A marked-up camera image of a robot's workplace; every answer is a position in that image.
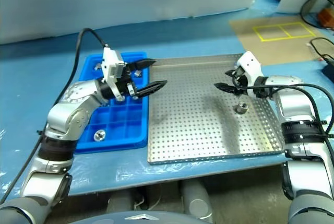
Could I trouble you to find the looped black cable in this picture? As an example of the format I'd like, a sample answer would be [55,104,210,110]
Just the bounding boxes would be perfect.
[300,0,334,30]

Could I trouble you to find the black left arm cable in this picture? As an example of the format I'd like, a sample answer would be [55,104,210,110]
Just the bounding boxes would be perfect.
[0,27,110,204]

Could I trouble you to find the grey rounded cylinder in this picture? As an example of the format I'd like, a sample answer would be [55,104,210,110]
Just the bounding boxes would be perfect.
[180,178,212,219]
[107,188,146,216]

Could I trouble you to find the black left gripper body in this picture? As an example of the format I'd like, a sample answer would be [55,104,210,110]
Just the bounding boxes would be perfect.
[114,63,138,97]

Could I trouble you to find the yellow tape rectangle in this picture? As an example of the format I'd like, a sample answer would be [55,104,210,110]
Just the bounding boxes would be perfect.
[252,21,317,42]

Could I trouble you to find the brown cardboard mat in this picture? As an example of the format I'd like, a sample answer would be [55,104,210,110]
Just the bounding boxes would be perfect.
[229,15,326,66]

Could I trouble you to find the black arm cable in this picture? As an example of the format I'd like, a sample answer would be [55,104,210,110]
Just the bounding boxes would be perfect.
[0,27,110,204]
[226,76,334,141]

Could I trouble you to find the blue plastic compartment tray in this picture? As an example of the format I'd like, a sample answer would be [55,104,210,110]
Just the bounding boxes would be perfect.
[74,51,151,155]

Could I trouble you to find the thin black cable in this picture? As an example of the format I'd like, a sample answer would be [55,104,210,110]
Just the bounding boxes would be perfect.
[310,37,334,63]

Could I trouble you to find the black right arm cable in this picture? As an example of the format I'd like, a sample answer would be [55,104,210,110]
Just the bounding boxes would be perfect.
[226,76,334,141]

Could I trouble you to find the grey robot torso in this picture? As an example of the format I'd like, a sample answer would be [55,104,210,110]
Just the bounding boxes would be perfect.
[65,209,209,224]

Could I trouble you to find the orange box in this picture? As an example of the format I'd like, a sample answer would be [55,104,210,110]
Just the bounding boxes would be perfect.
[318,8,334,28]

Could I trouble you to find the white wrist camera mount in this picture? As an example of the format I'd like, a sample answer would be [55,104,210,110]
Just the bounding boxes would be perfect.
[100,47,126,102]
[235,51,264,98]

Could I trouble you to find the perforated steel tray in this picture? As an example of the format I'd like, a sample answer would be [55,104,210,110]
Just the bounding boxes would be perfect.
[146,53,285,166]

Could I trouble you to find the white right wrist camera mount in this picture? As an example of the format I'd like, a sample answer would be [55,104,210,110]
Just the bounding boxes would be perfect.
[235,51,264,98]

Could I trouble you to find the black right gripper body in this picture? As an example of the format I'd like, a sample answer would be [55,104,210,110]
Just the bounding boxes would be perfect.
[231,67,249,96]

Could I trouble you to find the thin white cable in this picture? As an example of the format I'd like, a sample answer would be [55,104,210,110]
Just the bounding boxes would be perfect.
[133,194,163,208]

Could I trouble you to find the black power adapter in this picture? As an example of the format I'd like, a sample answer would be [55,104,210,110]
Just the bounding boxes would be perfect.
[321,61,334,78]

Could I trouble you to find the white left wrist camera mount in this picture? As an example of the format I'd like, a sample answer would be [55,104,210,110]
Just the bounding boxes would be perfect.
[100,47,126,102]

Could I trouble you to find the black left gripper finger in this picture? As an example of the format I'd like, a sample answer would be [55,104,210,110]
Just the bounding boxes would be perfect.
[129,58,157,71]
[134,79,168,97]

